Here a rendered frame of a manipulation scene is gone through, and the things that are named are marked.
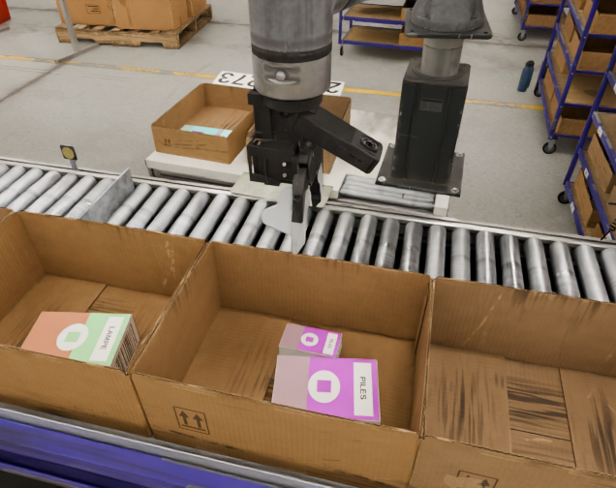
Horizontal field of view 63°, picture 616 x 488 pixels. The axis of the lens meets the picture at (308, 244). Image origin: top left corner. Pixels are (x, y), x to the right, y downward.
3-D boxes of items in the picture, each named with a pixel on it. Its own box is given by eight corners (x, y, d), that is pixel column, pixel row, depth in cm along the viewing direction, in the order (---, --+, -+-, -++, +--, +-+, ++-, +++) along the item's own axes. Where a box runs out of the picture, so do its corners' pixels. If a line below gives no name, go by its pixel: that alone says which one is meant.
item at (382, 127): (458, 130, 192) (460, 122, 191) (446, 217, 150) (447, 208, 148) (217, 99, 214) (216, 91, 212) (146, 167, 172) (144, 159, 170)
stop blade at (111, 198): (136, 192, 160) (129, 167, 154) (46, 292, 126) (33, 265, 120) (134, 192, 160) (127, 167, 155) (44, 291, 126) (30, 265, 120)
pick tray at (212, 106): (271, 115, 195) (270, 91, 189) (230, 165, 167) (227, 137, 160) (205, 106, 202) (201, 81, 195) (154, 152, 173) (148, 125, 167)
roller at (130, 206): (157, 194, 163) (153, 180, 159) (60, 310, 124) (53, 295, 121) (142, 192, 164) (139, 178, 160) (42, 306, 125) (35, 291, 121)
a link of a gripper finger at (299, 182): (294, 217, 67) (301, 152, 65) (308, 219, 67) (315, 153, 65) (286, 224, 63) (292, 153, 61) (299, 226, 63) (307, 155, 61)
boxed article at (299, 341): (288, 339, 93) (287, 321, 90) (341, 350, 91) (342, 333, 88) (279, 362, 89) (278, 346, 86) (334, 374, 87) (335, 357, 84)
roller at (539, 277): (539, 248, 142) (544, 234, 138) (567, 409, 103) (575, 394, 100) (520, 246, 143) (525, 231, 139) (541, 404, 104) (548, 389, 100)
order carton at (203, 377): (419, 341, 93) (434, 274, 83) (406, 500, 71) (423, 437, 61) (220, 305, 100) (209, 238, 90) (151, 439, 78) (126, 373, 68)
